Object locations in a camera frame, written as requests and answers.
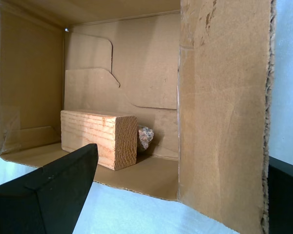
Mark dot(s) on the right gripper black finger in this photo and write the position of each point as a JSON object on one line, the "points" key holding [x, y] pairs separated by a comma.
{"points": [[39, 207], [285, 200]]}

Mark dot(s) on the light wooden block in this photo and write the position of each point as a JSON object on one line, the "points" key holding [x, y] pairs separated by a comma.
{"points": [[92, 131]]}

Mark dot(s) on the brown cardboard box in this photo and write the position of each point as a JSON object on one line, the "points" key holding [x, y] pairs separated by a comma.
{"points": [[222, 109]]}

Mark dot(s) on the speckled granite rock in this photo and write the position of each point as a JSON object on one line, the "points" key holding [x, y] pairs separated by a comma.
{"points": [[145, 137]]}

